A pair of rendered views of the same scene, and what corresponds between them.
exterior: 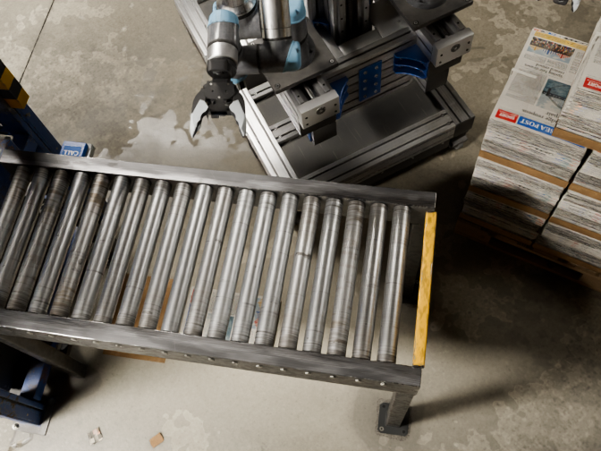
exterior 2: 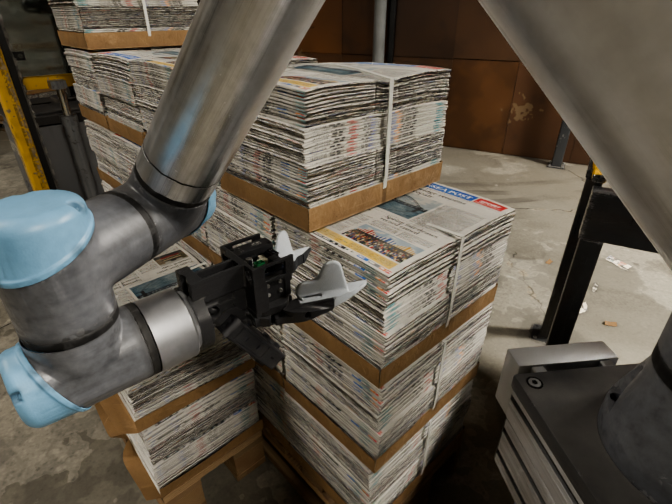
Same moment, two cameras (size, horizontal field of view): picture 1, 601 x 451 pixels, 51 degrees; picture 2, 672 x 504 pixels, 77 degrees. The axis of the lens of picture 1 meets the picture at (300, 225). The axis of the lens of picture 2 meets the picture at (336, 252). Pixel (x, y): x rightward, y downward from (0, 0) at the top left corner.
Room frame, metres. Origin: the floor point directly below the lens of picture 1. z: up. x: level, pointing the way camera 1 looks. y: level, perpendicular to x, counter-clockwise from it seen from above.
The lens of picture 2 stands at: (1.77, -0.83, 1.15)
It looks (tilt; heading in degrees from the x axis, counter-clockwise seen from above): 29 degrees down; 189
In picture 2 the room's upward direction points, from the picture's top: straight up
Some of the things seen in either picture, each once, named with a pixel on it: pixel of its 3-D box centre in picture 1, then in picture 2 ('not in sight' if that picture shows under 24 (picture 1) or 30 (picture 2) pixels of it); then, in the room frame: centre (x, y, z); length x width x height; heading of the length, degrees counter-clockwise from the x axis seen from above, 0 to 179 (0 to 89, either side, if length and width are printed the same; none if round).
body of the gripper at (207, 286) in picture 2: not in sight; (238, 291); (1.40, -1.00, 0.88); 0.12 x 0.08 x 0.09; 140
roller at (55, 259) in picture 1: (61, 241); not in sight; (0.87, 0.70, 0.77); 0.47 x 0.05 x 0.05; 160
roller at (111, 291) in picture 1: (123, 249); not in sight; (0.80, 0.51, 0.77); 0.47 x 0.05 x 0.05; 160
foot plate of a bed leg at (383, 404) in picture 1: (393, 419); (546, 333); (0.28, -0.19, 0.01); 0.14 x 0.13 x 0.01; 160
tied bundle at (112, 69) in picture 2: not in sight; (180, 92); (0.49, -1.52, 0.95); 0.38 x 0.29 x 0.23; 142
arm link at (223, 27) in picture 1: (223, 35); not in sight; (1.11, 0.09, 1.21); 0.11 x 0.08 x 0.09; 170
